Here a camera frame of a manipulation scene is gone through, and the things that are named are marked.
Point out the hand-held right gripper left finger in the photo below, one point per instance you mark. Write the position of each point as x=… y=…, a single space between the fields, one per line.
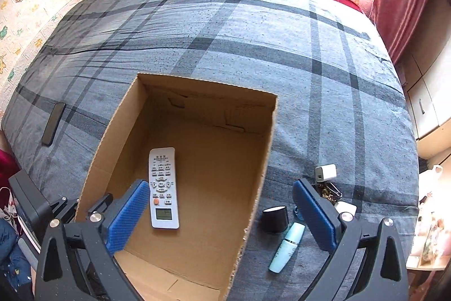
x=128 y=213

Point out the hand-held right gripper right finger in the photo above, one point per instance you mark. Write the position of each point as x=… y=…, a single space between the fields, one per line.
x=313 y=216

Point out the bunch of keys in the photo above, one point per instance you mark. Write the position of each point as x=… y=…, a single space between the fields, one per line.
x=327 y=193

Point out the teal cosmetic bottle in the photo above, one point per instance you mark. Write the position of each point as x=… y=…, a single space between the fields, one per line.
x=287 y=246

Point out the white charger plug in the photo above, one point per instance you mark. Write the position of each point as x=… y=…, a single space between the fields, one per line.
x=326 y=173

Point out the white remote control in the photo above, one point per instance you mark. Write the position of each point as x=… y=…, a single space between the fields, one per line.
x=162 y=181

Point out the cardboard box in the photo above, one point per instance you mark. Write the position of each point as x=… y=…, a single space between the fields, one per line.
x=211 y=163

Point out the small white adapter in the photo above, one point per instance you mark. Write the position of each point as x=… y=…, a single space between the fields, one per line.
x=345 y=207

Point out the black round cap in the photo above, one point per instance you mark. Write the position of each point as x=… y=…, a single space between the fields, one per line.
x=274 y=220

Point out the dark red cloth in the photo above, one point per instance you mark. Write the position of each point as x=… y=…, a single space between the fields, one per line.
x=7 y=167

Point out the dark blue starred clothing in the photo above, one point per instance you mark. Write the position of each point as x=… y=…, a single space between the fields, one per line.
x=12 y=251

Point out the black smartphone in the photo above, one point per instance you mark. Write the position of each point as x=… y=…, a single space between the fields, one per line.
x=53 y=124

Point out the white plastic bag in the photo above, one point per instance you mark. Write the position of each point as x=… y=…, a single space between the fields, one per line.
x=431 y=181

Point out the grey plaid blanket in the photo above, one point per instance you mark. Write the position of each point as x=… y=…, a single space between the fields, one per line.
x=246 y=40

